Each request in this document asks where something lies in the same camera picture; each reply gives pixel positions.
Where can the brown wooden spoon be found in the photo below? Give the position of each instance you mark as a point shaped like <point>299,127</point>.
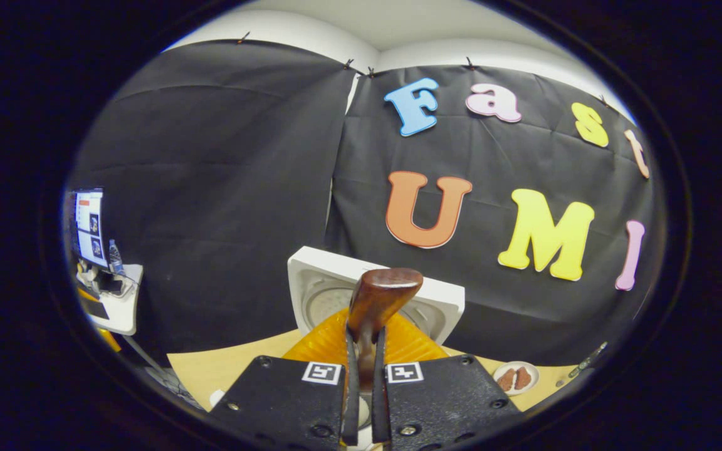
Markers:
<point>383,294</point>

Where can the white rice cooker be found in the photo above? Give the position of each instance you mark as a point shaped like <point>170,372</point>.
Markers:
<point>317,275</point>

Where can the white round plate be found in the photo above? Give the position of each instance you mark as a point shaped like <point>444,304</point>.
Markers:
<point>533,371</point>

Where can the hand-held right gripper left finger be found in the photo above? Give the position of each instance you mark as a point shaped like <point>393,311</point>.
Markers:
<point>351,401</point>

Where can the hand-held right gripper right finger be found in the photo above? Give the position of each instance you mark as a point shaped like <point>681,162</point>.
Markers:
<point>378,401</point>

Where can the small blue-label water bottle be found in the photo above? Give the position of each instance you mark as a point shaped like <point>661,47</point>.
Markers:
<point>115,258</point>

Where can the white side table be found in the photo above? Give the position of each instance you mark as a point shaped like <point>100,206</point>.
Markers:
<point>124,313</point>

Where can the black backdrop cloth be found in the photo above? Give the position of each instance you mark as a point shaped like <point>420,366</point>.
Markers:
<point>223,188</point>

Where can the brown meat piece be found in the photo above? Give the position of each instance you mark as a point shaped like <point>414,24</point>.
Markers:
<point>506,380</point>
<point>523,377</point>

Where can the computer monitor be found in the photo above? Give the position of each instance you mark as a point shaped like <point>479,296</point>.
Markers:
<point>90,228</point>

